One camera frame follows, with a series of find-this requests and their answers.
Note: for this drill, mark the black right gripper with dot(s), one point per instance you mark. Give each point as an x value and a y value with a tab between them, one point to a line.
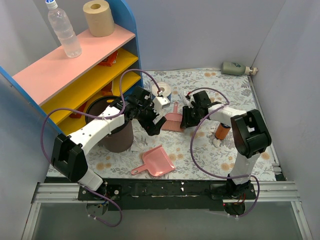
188	115

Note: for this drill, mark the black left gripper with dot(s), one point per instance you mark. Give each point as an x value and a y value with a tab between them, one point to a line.
149	119

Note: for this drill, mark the pink hand brush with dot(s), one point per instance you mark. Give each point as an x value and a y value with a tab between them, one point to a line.
173	120

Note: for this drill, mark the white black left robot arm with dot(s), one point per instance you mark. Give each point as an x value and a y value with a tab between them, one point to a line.
70	151

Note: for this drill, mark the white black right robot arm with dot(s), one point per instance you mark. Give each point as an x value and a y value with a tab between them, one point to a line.
250	135

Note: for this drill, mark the crumpled white paper scrap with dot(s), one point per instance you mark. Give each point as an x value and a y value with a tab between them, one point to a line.
185	98

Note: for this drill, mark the white paper scrap near bottle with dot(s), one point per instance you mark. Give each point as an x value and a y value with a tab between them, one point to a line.
212	131

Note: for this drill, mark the white paper scrap by bin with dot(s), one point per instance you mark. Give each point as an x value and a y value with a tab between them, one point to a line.
137	147

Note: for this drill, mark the pink dustpan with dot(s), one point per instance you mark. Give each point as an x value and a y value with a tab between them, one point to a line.
156	161

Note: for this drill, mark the brown trash bin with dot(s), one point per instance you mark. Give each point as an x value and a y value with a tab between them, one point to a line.
121	138

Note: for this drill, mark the orange bottle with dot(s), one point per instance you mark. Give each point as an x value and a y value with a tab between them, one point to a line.
222	131

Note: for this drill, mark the floral table mat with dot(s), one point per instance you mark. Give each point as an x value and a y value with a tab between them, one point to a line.
192	151

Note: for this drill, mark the small white paper scrap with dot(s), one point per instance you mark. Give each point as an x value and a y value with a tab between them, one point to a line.
216	142

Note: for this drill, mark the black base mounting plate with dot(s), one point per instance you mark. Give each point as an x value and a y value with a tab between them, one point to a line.
162	194

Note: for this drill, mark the grey green lotion bottle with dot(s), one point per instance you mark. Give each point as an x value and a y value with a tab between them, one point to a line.
237	69

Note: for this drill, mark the red packet on lower shelf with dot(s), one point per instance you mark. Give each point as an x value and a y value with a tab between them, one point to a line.
75	115

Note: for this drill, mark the orange snack packet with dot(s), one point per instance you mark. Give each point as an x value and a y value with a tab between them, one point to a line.
110	60

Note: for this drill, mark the colourful wooden shelf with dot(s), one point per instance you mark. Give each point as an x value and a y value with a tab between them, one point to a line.
56	81

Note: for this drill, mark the brown paper roll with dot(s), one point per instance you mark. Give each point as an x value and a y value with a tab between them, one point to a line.
99	18

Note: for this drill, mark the clear plastic water bottle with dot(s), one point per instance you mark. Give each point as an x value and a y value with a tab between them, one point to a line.
63	29

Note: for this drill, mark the aluminium frame rail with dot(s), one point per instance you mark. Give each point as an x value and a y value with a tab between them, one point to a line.
57	190

